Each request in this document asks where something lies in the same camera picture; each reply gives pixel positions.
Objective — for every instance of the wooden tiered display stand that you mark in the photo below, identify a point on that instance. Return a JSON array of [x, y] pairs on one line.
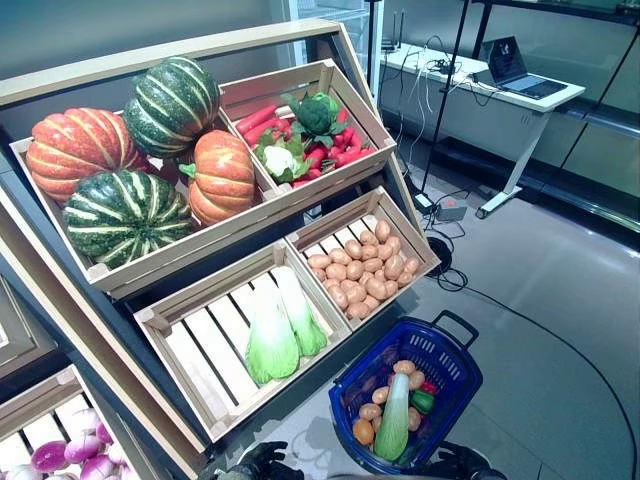
[[150, 55]]

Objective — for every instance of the large napa cabbage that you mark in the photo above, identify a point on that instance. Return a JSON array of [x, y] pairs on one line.
[[272, 345]]

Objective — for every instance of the flat green striped pumpkin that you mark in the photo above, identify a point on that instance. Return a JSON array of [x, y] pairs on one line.
[[125, 215]]

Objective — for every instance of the long red chili pepper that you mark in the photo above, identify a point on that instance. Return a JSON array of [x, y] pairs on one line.
[[256, 119], [262, 131]]

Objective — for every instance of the red bell pepper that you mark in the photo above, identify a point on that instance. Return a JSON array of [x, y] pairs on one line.
[[428, 387]]

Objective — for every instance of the open grey laptop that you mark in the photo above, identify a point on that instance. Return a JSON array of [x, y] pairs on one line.
[[525, 80]]

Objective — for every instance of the round green striped pumpkin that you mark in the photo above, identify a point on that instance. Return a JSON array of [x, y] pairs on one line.
[[170, 105]]

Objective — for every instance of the wooden crate with potatoes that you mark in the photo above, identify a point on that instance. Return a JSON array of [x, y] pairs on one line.
[[411, 234]]

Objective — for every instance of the green bell pepper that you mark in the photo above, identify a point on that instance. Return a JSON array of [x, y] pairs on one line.
[[421, 401]]

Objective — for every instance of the wooden crate with peppers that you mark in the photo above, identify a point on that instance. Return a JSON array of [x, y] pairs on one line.
[[340, 173]]

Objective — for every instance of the wooden crate with cabbages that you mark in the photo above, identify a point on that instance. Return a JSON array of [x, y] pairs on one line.
[[210, 325]]

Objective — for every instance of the slim napa cabbage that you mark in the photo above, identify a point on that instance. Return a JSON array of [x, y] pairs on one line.
[[302, 315]]

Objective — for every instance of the black power adapter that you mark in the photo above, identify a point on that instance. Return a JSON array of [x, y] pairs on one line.
[[423, 202]]

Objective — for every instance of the wooden crate with turnips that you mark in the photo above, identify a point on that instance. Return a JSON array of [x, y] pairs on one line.
[[40, 395]]

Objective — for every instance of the purple turnip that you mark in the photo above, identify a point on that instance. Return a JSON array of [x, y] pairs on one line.
[[117, 454], [86, 421], [104, 433], [97, 469], [82, 447], [49, 456]]

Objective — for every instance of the brown potato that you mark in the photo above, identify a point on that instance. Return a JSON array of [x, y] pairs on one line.
[[372, 265], [371, 303], [382, 230], [394, 267], [376, 288], [394, 244], [380, 395], [369, 238], [369, 252], [417, 380], [403, 367], [415, 419], [352, 249], [355, 270], [404, 279], [411, 265], [356, 293], [357, 310], [370, 411], [338, 296], [340, 256], [336, 271], [318, 261]]

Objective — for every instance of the large wooden slat crate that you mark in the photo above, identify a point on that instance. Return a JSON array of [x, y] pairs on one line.
[[212, 233]]

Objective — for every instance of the green broccoli head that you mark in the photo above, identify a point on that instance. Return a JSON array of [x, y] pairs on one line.
[[315, 112]]

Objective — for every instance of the beige neighbouring display stand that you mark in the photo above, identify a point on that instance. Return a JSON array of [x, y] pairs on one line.
[[20, 330]]

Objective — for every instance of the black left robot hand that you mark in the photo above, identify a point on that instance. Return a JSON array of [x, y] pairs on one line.
[[260, 462]]

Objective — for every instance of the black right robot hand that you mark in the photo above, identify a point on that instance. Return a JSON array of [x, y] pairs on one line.
[[465, 465]]

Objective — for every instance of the blue plastic shopping basket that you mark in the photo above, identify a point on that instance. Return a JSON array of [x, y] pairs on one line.
[[450, 380]]

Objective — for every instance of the black tripod pole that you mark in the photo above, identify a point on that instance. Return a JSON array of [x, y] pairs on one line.
[[447, 95]]

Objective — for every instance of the orange fruit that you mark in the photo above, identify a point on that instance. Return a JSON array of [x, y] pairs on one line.
[[363, 431]]

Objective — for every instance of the grey box with orange button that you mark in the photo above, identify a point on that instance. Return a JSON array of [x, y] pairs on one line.
[[450, 211]]

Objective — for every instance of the white desk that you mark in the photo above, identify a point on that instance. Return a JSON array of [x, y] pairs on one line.
[[540, 102]]

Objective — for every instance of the white cauliflower with leaves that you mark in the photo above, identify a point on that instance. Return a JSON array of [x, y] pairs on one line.
[[277, 157]]

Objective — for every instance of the large orange pumpkin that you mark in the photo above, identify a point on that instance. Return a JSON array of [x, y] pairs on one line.
[[75, 145]]

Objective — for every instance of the small orange pumpkin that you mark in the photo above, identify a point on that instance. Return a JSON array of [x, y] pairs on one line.
[[222, 175]]

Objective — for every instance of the black router with antennas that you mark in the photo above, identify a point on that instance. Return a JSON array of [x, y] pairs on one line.
[[392, 47]]

